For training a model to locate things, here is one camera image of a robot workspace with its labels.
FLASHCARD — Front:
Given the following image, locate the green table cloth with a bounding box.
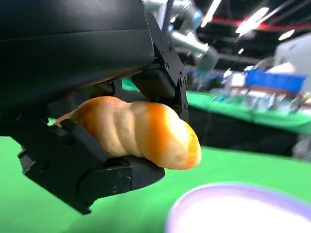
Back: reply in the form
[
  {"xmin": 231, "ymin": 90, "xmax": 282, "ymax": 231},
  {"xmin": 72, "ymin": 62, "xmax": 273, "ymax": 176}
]
[{"xmin": 0, "ymin": 79, "xmax": 311, "ymax": 233}]

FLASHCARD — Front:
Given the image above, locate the green background table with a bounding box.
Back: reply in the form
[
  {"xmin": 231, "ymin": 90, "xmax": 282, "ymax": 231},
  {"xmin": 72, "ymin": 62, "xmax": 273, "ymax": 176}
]
[{"xmin": 186, "ymin": 89, "xmax": 311, "ymax": 161}]

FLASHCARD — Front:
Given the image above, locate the blue box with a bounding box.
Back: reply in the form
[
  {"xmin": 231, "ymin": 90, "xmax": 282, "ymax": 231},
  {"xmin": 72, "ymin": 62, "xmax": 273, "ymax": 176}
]
[{"xmin": 244, "ymin": 70, "xmax": 306, "ymax": 94}]

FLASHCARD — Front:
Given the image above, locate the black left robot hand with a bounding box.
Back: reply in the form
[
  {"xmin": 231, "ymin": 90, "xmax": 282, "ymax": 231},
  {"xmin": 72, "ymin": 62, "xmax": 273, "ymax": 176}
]
[{"xmin": 0, "ymin": 0, "xmax": 190, "ymax": 215}]

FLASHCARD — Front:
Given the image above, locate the lilac plate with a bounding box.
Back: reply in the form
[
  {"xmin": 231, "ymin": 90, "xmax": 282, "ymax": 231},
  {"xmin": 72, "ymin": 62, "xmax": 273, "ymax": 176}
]
[{"xmin": 164, "ymin": 182, "xmax": 311, "ymax": 233}]

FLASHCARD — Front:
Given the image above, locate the orange white toy bread roll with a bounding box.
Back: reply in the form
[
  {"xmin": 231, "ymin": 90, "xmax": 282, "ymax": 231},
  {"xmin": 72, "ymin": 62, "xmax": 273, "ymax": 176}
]
[{"xmin": 53, "ymin": 96, "xmax": 202, "ymax": 170}]

